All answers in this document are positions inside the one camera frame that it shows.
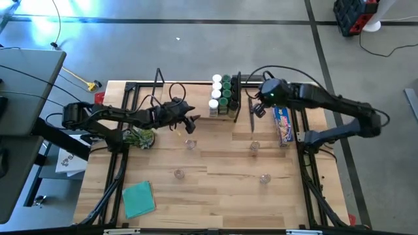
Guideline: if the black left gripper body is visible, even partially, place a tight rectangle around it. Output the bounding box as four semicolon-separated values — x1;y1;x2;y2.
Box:
153;100;196;129

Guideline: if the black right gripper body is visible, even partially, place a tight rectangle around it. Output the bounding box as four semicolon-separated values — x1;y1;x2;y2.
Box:
260;78;291;108

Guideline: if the yellow label black-lid spice jar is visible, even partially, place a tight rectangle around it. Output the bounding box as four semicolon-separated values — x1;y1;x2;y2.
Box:
227;100;239;119

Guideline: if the black kitchen knife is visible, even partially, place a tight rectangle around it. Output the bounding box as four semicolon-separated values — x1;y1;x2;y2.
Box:
248;97;255;133

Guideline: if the blue plastic wrap box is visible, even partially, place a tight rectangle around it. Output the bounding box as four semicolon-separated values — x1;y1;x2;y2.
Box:
272;106;295;148

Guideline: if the green succulent plant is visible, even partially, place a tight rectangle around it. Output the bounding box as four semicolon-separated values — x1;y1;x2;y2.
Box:
123;127;157;150

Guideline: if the green folded cloth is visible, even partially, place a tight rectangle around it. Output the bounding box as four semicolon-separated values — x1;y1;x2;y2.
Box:
121;181;157;219

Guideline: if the dark blue red toolbox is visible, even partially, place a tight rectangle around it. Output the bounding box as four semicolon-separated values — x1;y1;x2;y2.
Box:
332;0;379;37

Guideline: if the white cardboard box with logo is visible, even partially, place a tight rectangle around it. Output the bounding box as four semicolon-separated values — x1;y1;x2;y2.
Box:
54;135;93;178

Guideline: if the black diagonal strut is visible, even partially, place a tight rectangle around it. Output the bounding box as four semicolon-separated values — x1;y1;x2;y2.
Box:
31;119;91;161

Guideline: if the white floor stand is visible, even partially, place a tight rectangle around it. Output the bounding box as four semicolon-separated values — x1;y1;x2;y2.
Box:
362;0;398;33

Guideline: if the light grey desk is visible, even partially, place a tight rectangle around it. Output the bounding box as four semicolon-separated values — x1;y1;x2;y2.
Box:
0;48;67;136

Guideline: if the dark grey desk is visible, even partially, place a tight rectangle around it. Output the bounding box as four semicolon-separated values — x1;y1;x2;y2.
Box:
0;135;45;225

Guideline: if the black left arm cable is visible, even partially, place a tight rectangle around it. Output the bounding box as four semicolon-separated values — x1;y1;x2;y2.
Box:
132;82;187;114

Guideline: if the wooden shelf with black frame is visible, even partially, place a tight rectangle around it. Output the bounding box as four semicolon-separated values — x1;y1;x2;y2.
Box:
153;67;242;123

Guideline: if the yellow plug with cord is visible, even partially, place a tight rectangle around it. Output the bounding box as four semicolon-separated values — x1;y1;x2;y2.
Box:
61;67;99;92

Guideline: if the silver metal bracket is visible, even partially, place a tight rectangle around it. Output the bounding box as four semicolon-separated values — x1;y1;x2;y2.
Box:
103;228;141;235
285;229;323;235

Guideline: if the black floor cable with plug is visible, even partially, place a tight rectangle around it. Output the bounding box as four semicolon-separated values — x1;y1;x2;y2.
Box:
50;0;63;50

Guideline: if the black desk cable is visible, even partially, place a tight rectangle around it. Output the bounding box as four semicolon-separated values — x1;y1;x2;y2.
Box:
0;63;95;108
0;89;65;107

